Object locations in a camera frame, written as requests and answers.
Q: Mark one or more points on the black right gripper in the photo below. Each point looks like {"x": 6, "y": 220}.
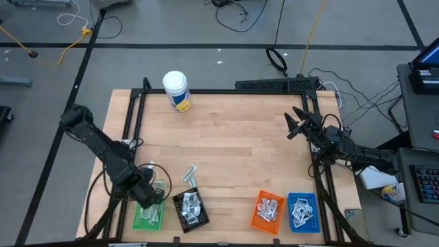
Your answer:
{"x": 317, "y": 128}

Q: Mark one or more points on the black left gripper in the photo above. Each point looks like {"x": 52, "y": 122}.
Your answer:
{"x": 151, "y": 197}

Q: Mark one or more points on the black plastic basket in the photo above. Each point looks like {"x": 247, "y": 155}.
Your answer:
{"x": 178, "y": 206}

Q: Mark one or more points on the white red ointment packet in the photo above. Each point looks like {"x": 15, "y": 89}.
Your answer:
{"x": 272, "y": 204}
{"x": 264, "y": 218}
{"x": 260, "y": 208}
{"x": 262, "y": 202}
{"x": 267, "y": 211}
{"x": 273, "y": 214}

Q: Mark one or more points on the orange plastic basket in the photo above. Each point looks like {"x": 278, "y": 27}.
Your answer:
{"x": 257, "y": 224}

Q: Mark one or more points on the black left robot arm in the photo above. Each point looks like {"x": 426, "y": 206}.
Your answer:
{"x": 99, "y": 144}

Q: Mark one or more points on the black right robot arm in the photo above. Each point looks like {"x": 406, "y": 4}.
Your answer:
{"x": 363, "y": 154}

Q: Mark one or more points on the green plastic basket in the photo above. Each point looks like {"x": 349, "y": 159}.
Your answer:
{"x": 139, "y": 224}

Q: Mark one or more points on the black perforated bar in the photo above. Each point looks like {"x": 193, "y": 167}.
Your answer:
{"x": 274, "y": 84}

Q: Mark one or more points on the grey phone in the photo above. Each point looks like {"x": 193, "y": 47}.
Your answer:
{"x": 350, "y": 214}

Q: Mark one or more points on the blue plastic basket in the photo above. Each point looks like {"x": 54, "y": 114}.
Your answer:
{"x": 315, "y": 230}

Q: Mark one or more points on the white-lidded wipes canister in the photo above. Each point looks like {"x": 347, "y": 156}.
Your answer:
{"x": 175, "y": 82}

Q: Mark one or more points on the lying wipes canister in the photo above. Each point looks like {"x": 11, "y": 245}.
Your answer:
{"x": 394, "y": 193}

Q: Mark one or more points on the grey desk top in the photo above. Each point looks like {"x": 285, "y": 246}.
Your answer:
{"x": 422, "y": 116}

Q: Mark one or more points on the black device with labels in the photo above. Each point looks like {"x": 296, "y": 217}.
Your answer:
{"x": 422, "y": 85}

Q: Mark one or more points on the small red object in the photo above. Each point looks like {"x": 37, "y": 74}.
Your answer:
{"x": 436, "y": 134}

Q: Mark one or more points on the black keyboard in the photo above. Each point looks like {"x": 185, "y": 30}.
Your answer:
{"x": 427, "y": 183}

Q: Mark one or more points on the monitor with blue screen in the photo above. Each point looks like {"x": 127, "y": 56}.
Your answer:
{"x": 430, "y": 56}

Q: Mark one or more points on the black caster wheel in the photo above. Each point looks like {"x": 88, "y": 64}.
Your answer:
{"x": 400, "y": 232}

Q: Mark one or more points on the grey desk with keyboard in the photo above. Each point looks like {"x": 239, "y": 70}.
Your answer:
{"x": 422, "y": 216}

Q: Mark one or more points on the black chair base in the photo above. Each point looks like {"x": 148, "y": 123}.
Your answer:
{"x": 4, "y": 115}

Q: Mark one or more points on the black floor disc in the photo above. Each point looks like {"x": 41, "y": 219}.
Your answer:
{"x": 33, "y": 54}

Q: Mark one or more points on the grey floor object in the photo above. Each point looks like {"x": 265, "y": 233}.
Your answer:
{"x": 109, "y": 2}

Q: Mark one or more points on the long grey floor bar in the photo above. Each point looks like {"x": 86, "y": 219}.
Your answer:
{"x": 41, "y": 2}

